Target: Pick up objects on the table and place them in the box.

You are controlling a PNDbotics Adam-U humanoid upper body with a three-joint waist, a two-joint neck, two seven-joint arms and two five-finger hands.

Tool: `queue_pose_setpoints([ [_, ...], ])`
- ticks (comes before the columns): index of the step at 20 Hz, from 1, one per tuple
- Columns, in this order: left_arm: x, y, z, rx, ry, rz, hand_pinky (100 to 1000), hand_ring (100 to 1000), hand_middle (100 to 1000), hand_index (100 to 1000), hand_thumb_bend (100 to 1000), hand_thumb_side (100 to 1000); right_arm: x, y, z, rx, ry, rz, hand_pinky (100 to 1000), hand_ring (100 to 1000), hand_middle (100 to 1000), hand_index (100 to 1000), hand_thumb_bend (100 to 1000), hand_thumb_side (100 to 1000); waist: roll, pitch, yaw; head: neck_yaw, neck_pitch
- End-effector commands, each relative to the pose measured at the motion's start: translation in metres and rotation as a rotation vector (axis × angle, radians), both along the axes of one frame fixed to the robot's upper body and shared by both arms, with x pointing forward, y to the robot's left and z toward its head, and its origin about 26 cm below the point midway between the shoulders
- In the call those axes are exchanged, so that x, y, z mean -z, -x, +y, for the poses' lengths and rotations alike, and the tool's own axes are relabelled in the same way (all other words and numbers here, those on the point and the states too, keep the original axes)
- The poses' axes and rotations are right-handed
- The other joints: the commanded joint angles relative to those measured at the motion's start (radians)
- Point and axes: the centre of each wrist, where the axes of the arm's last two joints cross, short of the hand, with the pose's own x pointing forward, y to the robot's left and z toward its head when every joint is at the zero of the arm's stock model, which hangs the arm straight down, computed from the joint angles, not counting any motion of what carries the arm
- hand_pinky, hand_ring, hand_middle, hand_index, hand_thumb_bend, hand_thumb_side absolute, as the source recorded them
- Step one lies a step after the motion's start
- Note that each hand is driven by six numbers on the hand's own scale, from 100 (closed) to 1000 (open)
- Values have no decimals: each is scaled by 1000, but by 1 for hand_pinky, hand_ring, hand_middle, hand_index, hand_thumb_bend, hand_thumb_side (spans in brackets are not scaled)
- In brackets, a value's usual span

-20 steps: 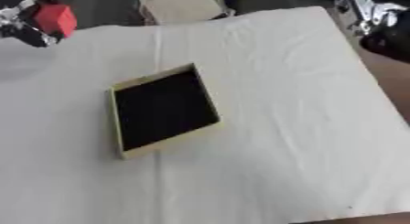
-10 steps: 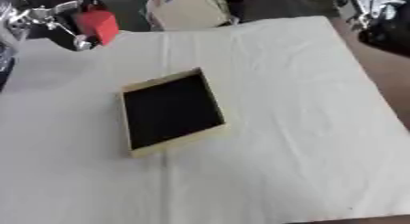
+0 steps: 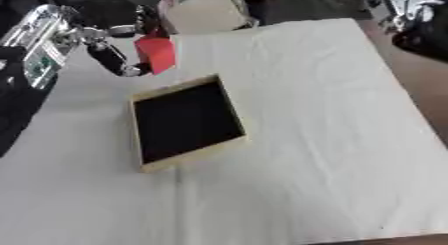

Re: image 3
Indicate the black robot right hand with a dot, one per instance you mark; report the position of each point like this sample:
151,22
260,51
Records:
424,39

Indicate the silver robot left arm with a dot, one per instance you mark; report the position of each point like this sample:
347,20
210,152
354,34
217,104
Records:
41,42

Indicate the red block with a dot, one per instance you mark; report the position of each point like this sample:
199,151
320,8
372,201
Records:
157,54

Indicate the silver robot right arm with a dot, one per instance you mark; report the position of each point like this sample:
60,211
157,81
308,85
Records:
411,9

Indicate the tan box with black inside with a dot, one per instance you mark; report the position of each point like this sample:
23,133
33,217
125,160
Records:
186,122

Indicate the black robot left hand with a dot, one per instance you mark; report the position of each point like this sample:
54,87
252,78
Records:
111,57

